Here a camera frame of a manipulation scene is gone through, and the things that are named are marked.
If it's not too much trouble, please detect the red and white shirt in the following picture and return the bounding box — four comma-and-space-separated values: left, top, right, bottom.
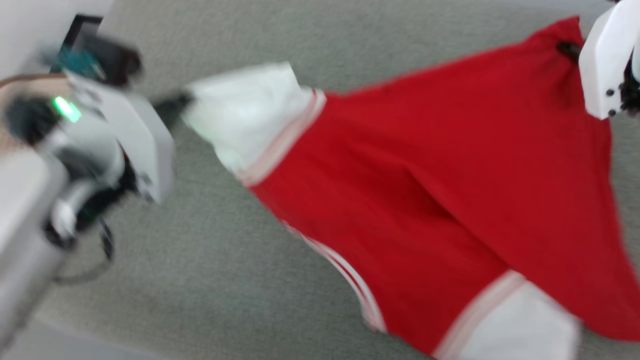
181, 16, 640, 360

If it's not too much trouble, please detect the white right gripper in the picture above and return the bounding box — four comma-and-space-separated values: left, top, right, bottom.
556, 0, 640, 121

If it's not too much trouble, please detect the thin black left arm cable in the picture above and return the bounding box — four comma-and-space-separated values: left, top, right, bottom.
52, 217, 117, 285

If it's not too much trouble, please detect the grey-green fabric sofa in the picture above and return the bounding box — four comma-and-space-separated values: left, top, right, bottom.
30, 0, 640, 360

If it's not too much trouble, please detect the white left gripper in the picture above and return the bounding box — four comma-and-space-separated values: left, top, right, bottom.
65, 72, 195, 205

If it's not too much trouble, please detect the teal left camera cable connector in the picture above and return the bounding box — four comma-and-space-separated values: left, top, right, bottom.
42, 47, 107, 82

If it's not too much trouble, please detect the black rectangular frame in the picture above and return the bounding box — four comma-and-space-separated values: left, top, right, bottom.
50, 14, 104, 73

